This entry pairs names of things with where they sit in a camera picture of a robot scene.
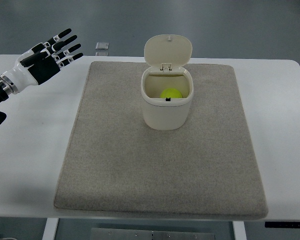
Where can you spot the cream lidded bin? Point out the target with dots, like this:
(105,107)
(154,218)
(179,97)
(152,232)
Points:
(166,55)

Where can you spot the beige felt mat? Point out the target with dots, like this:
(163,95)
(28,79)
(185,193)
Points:
(114,162)

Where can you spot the grey metal base plate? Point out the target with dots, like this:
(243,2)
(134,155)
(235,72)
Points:
(134,234)

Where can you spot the white table leg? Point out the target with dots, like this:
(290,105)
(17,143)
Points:
(50,229)
(239,230)

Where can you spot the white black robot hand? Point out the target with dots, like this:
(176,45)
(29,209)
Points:
(40,63)

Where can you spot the white left table leg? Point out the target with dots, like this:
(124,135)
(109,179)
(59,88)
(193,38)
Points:
(50,229)

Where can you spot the clear floor plate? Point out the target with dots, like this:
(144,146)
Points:
(102,46)

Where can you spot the white right table leg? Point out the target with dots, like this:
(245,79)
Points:
(239,230)

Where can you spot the yellow tennis ball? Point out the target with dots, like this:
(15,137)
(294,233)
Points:
(171,93)

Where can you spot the black table control panel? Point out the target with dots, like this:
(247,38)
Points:
(282,224)

